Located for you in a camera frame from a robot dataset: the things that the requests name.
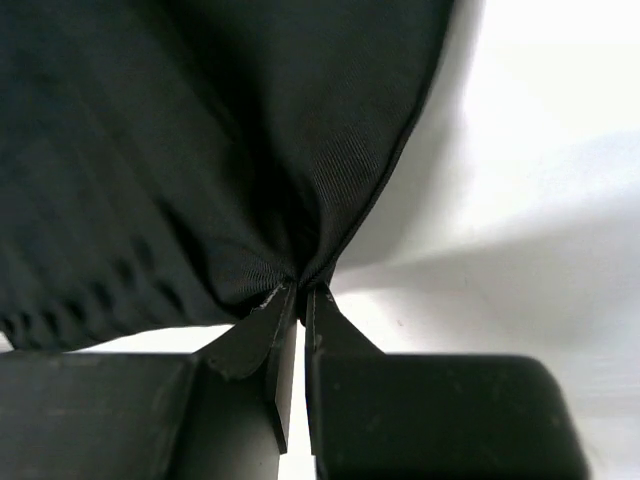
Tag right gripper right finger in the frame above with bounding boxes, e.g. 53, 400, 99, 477
303, 285, 590, 479

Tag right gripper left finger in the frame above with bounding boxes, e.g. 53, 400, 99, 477
1, 286, 296, 479

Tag black skirt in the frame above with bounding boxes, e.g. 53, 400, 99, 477
1, 1, 454, 350

